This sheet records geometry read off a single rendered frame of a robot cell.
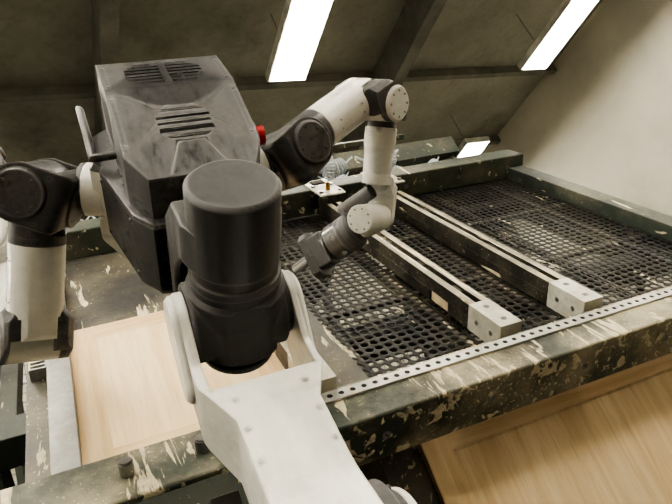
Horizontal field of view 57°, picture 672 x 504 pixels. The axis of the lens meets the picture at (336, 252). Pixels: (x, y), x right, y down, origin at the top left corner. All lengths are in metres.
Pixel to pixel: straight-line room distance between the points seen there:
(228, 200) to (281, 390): 0.24
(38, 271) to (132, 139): 0.32
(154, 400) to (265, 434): 0.69
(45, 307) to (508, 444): 1.07
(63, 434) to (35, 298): 0.31
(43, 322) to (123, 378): 0.38
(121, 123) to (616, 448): 1.39
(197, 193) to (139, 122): 0.27
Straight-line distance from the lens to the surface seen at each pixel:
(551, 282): 1.70
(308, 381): 0.76
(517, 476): 1.60
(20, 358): 1.21
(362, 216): 1.36
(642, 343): 1.63
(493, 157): 2.76
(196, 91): 1.00
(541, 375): 1.43
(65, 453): 1.28
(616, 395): 1.82
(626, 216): 2.37
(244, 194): 0.70
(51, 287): 1.13
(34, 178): 1.04
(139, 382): 1.45
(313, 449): 0.70
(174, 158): 0.89
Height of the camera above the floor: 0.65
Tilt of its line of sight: 23 degrees up
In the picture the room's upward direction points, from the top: 22 degrees counter-clockwise
